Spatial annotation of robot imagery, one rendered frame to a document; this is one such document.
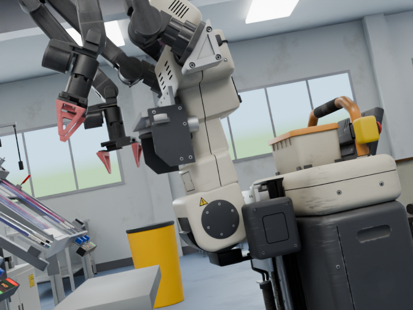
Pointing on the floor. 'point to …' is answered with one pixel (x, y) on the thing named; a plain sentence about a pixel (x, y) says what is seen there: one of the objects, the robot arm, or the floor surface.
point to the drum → (158, 258)
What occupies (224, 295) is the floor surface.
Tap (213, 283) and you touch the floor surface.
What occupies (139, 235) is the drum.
